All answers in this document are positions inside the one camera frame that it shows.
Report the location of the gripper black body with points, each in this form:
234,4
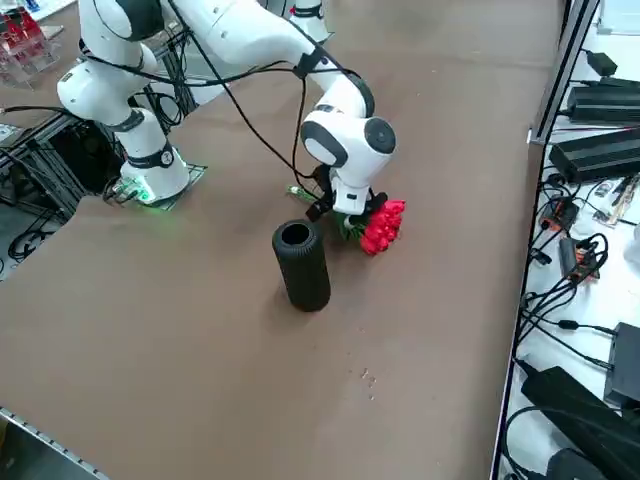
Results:
324,182

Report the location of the red tulip bouquet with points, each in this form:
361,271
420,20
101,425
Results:
382,230

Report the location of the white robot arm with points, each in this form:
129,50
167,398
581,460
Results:
250,35
315,27

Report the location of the black ribbed vase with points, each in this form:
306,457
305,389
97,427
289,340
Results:
305,280

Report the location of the black and orange device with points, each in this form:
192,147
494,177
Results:
582,262

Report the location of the large finned black adapter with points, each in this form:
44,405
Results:
595,155

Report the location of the long black power adapter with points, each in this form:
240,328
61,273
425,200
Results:
605,102

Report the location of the small black power adapter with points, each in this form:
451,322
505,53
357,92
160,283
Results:
602,62

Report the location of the large black power brick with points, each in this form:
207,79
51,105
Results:
575,405

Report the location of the black box unit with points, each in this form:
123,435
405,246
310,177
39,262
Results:
625,365

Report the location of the clear acrylic rack red items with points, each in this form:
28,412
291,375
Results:
20,50

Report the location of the aluminium profile post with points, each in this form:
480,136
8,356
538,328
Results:
557,85

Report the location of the black metal frame stand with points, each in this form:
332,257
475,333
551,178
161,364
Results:
65,150

